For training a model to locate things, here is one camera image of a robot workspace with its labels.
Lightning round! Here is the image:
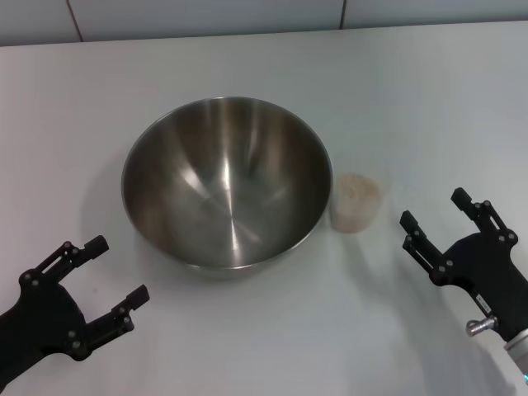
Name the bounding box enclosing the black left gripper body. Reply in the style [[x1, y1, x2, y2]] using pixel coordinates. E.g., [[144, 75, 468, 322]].
[[0, 270, 94, 384]]

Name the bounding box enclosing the white rice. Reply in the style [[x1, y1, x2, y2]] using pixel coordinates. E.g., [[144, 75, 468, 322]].
[[332, 172, 383, 234]]

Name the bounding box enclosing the clear plastic cup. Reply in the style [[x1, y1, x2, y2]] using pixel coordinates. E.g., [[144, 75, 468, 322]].
[[328, 156, 389, 235]]

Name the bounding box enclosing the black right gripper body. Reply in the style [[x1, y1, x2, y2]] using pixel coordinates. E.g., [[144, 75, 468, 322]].
[[431, 232, 528, 343]]

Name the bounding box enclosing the stainless steel mixing bowl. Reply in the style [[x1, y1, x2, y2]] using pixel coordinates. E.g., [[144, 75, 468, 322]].
[[120, 96, 334, 271]]

